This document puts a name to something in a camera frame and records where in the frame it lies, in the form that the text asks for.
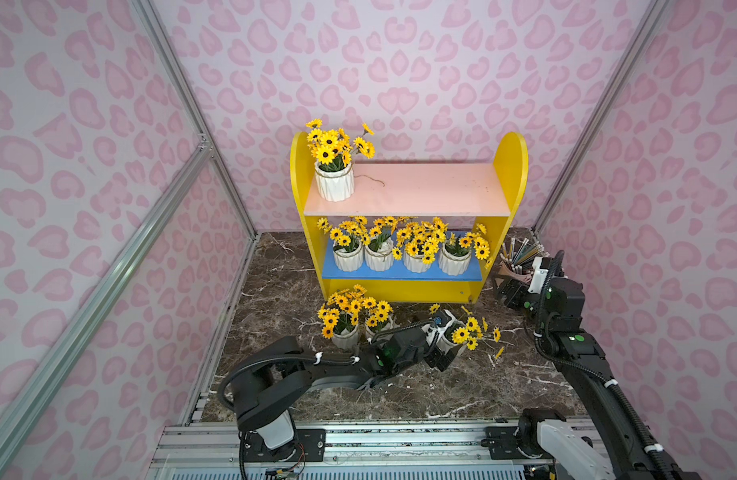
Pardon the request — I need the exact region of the shelf sunflower pot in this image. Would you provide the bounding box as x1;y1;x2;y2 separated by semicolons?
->
306;118;376;202
393;217;449;274
364;216;399;272
316;217;366;272
439;223;491;276
316;284;366;351
362;297;396;341
429;303;502;354

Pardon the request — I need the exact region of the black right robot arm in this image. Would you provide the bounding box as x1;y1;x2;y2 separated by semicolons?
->
498;253;700;479

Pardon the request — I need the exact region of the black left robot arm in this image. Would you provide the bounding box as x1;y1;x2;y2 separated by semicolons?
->
216;319;462;462

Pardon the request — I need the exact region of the pink pencil bucket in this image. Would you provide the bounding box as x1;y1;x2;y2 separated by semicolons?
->
499;262;533;284

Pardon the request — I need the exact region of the bundle of pencils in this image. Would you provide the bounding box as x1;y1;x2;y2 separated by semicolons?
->
499;237;543;267

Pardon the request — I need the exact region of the yellow shelf unit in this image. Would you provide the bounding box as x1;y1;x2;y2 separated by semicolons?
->
290;132;529;304

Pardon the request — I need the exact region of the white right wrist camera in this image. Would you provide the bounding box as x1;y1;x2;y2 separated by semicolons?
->
528;256;554;294

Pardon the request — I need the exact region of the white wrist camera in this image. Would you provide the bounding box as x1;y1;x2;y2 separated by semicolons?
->
426;309;465;354
528;256;554;294

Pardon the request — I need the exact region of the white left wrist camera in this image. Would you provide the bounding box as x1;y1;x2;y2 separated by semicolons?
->
426;309;465;354

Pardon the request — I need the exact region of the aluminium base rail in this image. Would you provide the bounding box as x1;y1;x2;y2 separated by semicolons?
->
146;417;662;479

